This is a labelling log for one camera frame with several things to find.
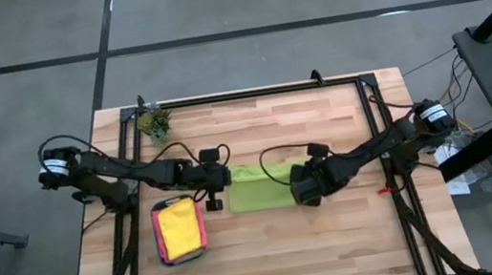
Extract lime green microfiber towel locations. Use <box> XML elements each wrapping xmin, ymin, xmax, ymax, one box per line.
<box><xmin>224</xmin><ymin>155</ymin><xmax>315</xmax><ymax>217</ymax></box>

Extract yellow microfiber towel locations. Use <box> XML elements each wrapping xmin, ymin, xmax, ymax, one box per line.
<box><xmin>154</xmin><ymin>196</ymin><xmax>204</xmax><ymax>263</ymax></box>

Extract pink microfiber towel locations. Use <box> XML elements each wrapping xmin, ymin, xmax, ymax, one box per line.
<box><xmin>148</xmin><ymin>192</ymin><xmax>212</xmax><ymax>267</ymax></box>

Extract teal plastic bin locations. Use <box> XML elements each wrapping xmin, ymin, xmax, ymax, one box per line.
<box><xmin>148</xmin><ymin>191</ymin><xmax>212</xmax><ymax>270</ymax></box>

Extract green artificial plant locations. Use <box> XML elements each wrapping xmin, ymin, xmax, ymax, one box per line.
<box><xmin>134</xmin><ymin>100</ymin><xmax>178</xmax><ymax>152</ymax></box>

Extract white paper sheet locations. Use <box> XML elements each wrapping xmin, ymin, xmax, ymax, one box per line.
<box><xmin>432</xmin><ymin>139</ymin><xmax>473</xmax><ymax>200</ymax></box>

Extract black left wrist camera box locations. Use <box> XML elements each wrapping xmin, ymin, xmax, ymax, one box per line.
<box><xmin>204</xmin><ymin>197</ymin><xmax>225</xmax><ymax>213</ymax></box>

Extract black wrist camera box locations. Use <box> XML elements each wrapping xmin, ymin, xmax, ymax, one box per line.
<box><xmin>204</xmin><ymin>197</ymin><xmax>225</xmax><ymax>213</ymax></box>
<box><xmin>288</xmin><ymin>173</ymin><xmax>325</xmax><ymax>211</ymax></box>

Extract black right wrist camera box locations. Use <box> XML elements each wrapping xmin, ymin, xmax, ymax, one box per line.
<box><xmin>288</xmin><ymin>173</ymin><xmax>325</xmax><ymax>211</ymax></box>

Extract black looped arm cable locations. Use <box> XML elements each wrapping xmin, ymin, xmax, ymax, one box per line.
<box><xmin>255</xmin><ymin>139</ymin><xmax>330</xmax><ymax>190</ymax></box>

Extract black metal table frame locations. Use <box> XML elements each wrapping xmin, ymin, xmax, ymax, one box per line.
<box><xmin>42</xmin><ymin>50</ymin><xmax>483</xmax><ymax>275</ymax></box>

